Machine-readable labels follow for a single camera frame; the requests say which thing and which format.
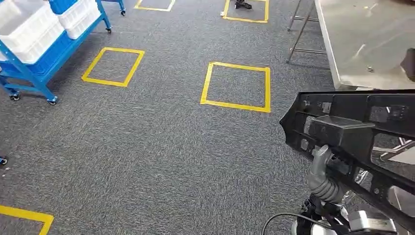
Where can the yellow tape floor square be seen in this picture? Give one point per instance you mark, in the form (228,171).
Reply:
(235,106)
(123,50)

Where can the small black device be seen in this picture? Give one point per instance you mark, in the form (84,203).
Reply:
(242,4)

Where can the steel table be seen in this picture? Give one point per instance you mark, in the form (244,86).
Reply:
(366,39)

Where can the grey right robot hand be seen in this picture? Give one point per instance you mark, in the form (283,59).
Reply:
(321,159)

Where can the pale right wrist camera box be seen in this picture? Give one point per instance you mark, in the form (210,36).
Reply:
(369,223)

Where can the small metal bolt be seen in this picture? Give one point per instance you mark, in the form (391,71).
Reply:
(370,69)

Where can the black plastic car panel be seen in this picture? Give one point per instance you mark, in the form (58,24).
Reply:
(343,133)

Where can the white plastic bin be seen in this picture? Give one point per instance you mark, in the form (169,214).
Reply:
(81,16)
(29,29)

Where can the blue plastic bin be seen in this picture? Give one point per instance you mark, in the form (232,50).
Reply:
(61,6)

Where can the dark brown block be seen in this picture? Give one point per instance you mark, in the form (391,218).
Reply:
(409,65)

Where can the blue caster wheel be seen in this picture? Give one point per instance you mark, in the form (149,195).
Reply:
(3,161)

